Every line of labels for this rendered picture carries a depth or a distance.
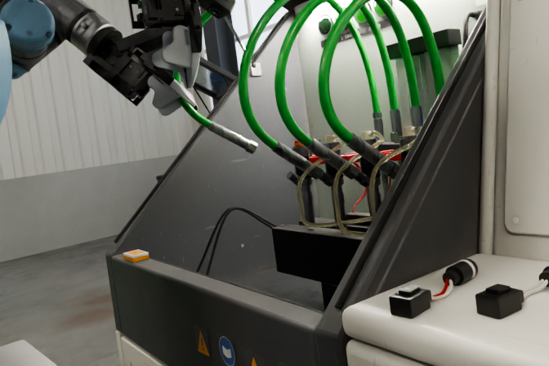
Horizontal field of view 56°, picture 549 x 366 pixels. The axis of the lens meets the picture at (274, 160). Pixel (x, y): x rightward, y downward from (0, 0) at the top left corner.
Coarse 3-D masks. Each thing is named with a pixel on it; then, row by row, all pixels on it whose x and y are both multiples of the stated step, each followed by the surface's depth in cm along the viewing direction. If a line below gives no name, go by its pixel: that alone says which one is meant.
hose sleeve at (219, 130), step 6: (210, 126) 94; (216, 126) 94; (222, 126) 95; (216, 132) 95; (222, 132) 95; (228, 132) 95; (228, 138) 95; (234, 138) 95; (240, 138) 95; (240, 144) 95; (246, 144) 96
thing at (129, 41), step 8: (144, 32) 94; (152, 32) 93; (160, 32) 93; (120, 40) 94; (128, 40) 94; (136, 40) 93; (144, 40) 93; (152, 40) 94; (160, 40) 95; (120, 48) 93; (128, 48) 93; (144, 48) 95; (152, 48) 97
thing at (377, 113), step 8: (328, 0) 99; (336, 8) 99; (208, 16) 94; (352, 24) 100; (352, 32) 100; (360, 40) 100; (360, 48) 101; (368, 64) 101; (176, 72) 93; (368, 72) 101; (176, 80) 93; (368, 80) 101; (376, 88) 101; (376, 96) 101; (184, 104) 93; (376, 104) 101; (192, 112) 93; (376, 112) 102; (200, 120) 94; (208, 120) 94
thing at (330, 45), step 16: (368, 0) 67; (400, 0) 71; (416, 16) 73; (336, 32) 63; (432, 48) 74; (320, 64) 63; (432, 64) 75; (320, 80) 62; (320, 96) 62; (336, 128) 63; (352, 144) 64; (368, 144) 66; (368, 160) 67
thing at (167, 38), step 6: (168, 36) 81; (168, 42) 81; (162, 48) 80; (156, 54) 80; (156, 60) 80; (162, 60) 80; (162, 66) 80; (168, 66) 80; (174, 66) 81; (180, 72) 82; (186, 78) 81; (186, 84) 81
